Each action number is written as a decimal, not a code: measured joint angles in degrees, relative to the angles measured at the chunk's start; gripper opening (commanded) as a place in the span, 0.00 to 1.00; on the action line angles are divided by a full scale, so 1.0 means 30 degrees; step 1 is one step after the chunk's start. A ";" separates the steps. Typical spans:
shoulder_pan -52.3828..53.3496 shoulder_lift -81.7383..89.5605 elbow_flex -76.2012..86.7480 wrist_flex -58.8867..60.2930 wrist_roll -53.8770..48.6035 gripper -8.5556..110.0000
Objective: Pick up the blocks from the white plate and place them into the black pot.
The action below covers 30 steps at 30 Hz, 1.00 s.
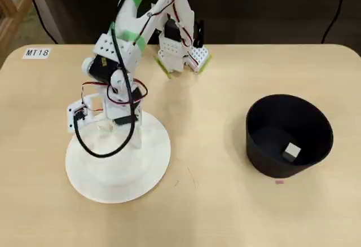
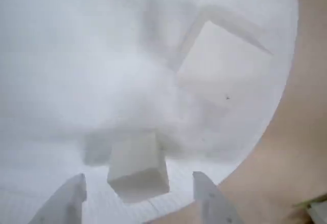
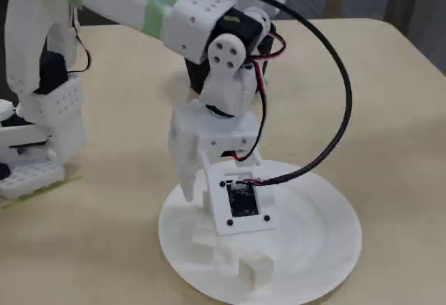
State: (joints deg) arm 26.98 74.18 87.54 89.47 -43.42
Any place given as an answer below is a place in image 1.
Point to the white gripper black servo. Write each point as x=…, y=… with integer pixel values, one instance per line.
x=123, y=120

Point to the black pot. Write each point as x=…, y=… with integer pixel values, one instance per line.
x=318, y=117

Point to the white round plate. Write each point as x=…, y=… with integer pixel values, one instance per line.
x=127, y=179

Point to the small pink sticker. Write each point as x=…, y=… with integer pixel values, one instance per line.
x=279, y=181

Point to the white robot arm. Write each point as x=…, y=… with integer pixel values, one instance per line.
x=112, y=46

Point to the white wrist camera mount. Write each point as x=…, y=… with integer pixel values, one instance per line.
x=90, y=117

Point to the wooden frame furniture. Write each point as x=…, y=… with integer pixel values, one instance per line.
x=12, y=13

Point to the green base plate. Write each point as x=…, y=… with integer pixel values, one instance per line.
x=165, y=70

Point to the white MT18 label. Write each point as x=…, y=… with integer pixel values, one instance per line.
x=36, y=53

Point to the white cube block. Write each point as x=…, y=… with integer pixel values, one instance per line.
x=292, y=151

